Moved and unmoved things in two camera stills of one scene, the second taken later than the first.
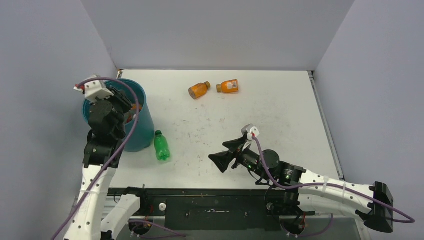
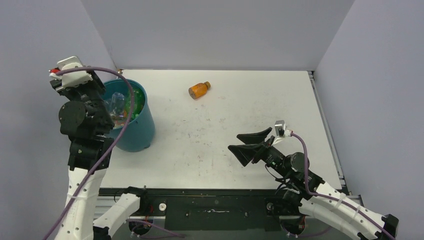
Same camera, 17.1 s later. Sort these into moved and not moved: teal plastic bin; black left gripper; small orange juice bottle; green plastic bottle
Moved: green plastic bottle; black left gripper
Not moved: teal plastic bin; small orange juice bottle
